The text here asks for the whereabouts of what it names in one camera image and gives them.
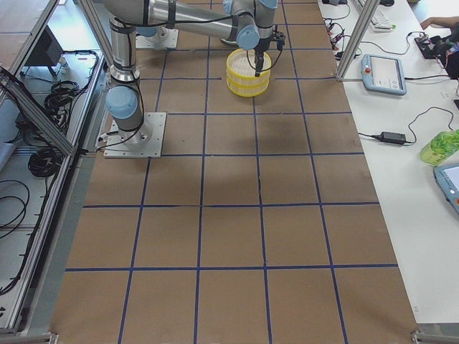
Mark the white keyboard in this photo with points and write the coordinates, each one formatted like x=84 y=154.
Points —
x=380 y=22

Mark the large yellow bamboo steamer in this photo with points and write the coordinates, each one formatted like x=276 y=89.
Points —
x=240 y=68

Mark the small yellow bamboo steamer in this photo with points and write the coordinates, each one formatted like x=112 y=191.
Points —
x=247 y=90

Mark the green plastic bottle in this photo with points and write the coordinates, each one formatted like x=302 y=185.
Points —
x=440 y=148

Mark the teach pendant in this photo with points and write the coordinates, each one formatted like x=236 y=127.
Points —
x=383 y=74
x=446 y=178

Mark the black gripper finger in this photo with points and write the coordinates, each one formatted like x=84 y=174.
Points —
x=258 y=60

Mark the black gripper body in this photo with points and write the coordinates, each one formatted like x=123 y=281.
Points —
x=262 y=46

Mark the black power adapter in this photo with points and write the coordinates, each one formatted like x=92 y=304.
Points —
x=393 y=138

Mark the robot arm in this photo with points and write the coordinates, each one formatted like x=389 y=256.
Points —
x=249 y=24

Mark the person hand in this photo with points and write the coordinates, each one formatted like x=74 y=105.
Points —
x=450 y=22

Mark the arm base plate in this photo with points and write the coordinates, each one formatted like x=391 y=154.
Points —
x=146 y=143
x=156 y=38

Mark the aluminium frame post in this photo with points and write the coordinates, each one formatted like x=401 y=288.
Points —
x=357 y=35

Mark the black device on desk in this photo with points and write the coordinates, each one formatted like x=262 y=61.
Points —
x=428 y=46

